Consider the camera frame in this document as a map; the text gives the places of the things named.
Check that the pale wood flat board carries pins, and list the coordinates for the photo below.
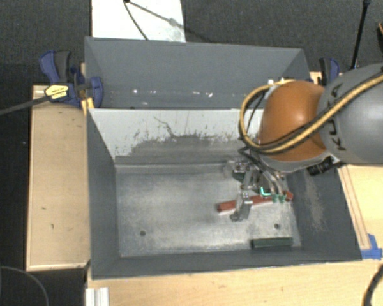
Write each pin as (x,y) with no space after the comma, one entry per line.
(57,177)

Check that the black cylinder on white bracket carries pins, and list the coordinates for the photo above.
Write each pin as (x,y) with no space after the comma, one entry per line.
(320,167)

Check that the grey metal bin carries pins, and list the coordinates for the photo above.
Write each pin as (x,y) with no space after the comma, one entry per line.
(178,186)

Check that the red-brown flat block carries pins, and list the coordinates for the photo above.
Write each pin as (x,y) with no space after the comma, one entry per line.
(227,206)

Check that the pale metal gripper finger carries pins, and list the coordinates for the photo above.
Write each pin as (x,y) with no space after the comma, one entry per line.
(243,208)

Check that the dark green flat block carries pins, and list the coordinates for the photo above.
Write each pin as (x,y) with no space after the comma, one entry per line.
(271,243)

